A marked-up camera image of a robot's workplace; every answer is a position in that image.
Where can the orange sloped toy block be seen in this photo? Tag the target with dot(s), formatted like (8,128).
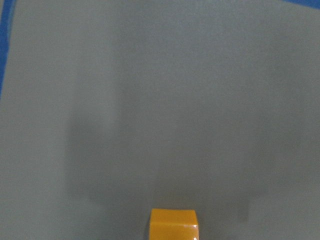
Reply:
(173,224)

